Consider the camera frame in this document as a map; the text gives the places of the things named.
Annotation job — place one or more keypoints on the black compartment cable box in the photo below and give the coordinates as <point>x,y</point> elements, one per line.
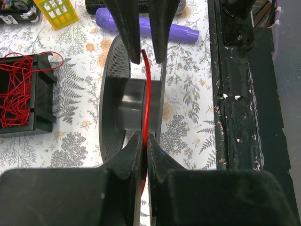
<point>26,95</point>

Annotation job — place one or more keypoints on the black poker chip case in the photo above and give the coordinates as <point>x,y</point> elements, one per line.
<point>18,12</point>

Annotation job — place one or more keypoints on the black glitter microphone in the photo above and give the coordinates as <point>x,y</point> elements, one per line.
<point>93,5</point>

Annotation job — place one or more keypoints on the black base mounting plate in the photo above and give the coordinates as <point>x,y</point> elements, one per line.
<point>248,120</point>

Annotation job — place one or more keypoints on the grey perforated cable spool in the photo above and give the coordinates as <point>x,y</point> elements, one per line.
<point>122,101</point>

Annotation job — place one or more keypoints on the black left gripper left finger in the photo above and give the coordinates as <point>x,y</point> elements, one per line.
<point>109,195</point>

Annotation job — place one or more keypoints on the floral patterned table mat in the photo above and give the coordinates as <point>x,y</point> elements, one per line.
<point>80,51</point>

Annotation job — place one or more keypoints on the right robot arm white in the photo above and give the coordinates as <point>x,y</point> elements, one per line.
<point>235,15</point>

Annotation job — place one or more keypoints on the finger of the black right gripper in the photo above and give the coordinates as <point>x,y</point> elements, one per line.
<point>161,14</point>
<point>126,17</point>

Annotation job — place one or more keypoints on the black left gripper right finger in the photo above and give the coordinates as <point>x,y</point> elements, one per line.
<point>182,197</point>

